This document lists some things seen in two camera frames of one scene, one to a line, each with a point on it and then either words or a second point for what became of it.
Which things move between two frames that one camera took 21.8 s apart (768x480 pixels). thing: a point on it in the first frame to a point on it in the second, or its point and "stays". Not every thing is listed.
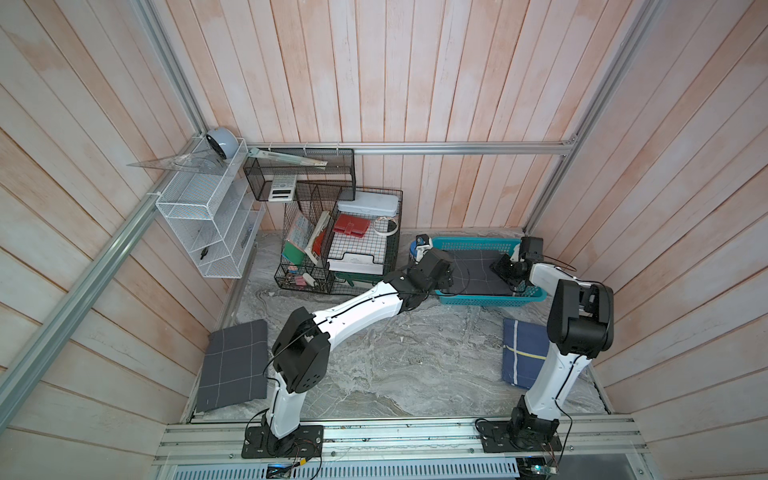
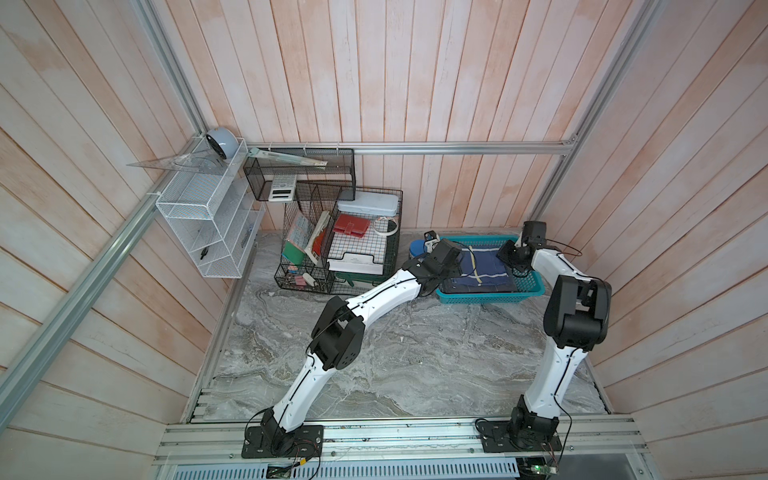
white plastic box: (371, 203) stays
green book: (293, 254) stays
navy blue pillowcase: (524, 352) to (485, 272)
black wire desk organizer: (341, 247) stays
